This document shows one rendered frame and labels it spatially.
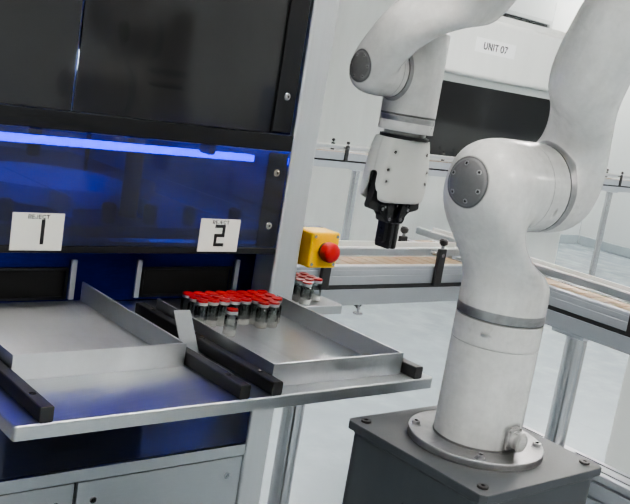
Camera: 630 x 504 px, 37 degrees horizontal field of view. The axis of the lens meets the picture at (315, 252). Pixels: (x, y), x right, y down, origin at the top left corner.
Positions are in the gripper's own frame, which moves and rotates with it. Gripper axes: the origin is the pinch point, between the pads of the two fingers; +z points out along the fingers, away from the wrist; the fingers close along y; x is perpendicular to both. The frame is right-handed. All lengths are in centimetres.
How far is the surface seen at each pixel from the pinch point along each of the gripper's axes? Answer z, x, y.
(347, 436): 110, -142, -140
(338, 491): 110, -106, -105
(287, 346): 22.2, -12.9, 5.3
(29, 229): 8, -34, 42
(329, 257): 11.5, -31.2, -17.0
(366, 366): 20.5, 2.5, 1.8
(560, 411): 46, -18, -86
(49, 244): 10, -34, 39
